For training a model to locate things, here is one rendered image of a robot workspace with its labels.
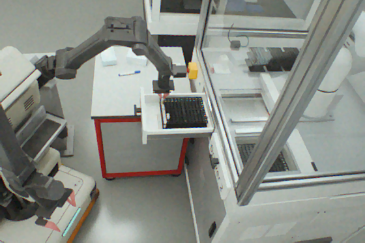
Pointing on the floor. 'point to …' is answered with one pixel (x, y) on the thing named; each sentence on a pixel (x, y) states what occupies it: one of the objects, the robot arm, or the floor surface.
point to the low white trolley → (112, 94)
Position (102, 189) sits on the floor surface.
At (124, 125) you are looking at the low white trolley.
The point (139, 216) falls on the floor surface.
